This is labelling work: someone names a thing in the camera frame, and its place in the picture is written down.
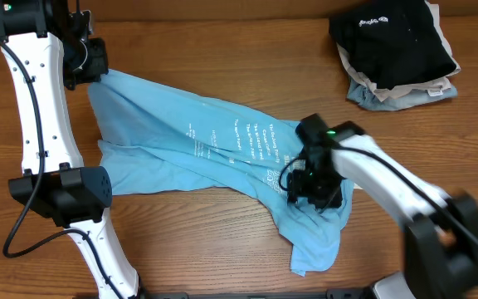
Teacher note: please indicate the beige folded shirt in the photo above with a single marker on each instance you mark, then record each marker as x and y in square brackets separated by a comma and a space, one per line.
[440, 84]

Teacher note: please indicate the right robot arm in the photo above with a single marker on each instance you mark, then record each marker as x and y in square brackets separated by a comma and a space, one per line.
[440, 231]

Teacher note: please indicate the black folded shirt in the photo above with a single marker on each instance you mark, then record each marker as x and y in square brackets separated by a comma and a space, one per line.
[392, 42]

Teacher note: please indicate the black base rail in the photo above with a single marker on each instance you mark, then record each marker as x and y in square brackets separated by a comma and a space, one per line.
[255, 295]

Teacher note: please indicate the light blue t-shirt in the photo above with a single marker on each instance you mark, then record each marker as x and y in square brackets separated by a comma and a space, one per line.
[157, 138]

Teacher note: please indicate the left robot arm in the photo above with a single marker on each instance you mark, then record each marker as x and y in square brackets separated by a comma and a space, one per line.
[50, 49]

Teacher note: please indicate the grey-blue folded shirt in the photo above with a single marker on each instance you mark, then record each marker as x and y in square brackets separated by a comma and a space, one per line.
[363, 97]

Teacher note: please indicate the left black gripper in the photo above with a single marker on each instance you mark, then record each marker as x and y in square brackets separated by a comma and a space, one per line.
[84, 75]

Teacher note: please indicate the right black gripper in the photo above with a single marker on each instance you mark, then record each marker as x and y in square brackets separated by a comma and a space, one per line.
[301, 188]

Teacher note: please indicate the brown cardboard backboard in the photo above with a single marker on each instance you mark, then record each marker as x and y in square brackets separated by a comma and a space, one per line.
[213, 10]

